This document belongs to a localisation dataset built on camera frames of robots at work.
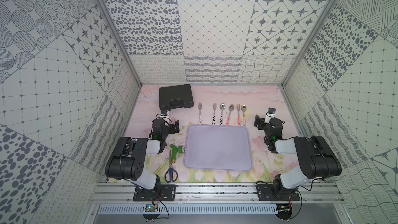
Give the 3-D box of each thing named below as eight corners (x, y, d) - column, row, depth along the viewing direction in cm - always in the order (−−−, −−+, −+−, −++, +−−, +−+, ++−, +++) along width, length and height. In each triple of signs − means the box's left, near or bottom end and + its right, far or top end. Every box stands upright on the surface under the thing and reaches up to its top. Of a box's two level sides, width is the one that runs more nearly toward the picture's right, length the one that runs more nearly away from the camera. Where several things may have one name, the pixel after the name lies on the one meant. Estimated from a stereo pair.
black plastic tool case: (161, 114, 104) (159, 109, 100) (160, 90, 118) (159, 86, 114) (195, 108, 107) (194, 103, 103) (190, 86, 121) (189, 81, 117)
